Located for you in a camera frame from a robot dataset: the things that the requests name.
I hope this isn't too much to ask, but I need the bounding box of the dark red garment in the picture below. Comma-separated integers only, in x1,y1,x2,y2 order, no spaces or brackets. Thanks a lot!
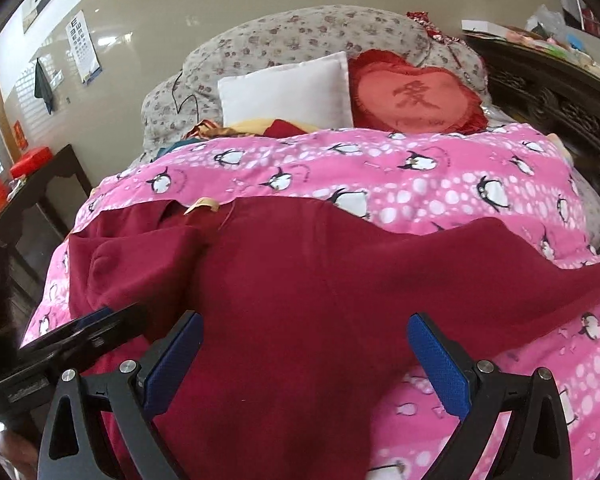
67,197,600,479

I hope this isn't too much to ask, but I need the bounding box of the person's left hand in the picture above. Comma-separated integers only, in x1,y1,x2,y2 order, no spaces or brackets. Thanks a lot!
0,429,38,480

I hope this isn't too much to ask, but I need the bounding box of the dark wooden side table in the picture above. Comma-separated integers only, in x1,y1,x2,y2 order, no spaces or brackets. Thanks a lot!
0,144,93,283

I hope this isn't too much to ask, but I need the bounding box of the red gift box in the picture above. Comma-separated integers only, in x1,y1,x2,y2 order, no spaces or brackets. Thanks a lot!
9,146,54,179

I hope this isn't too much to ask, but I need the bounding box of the pink penguin quilt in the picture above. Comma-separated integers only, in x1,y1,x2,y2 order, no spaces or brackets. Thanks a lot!
21,121,600,480

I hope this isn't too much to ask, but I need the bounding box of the eye chart poster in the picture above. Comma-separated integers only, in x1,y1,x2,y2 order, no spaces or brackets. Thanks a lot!
66,11,102,86

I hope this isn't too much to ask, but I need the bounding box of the grey floral duvet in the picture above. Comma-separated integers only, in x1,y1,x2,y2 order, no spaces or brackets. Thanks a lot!
135,4,492,164

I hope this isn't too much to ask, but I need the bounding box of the dark carved wooden headboard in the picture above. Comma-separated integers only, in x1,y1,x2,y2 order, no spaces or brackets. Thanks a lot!
465,34,600,194

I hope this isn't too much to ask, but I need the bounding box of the red heart cushion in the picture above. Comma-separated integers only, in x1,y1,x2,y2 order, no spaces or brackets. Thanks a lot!
348,49,488,134

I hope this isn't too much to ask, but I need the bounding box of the white square pillow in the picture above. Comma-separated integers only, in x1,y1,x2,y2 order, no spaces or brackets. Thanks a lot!
218,51,353,129

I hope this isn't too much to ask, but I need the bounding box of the dark cloth hanging on wall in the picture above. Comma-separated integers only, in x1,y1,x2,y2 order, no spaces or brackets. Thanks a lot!
34,60,55,115

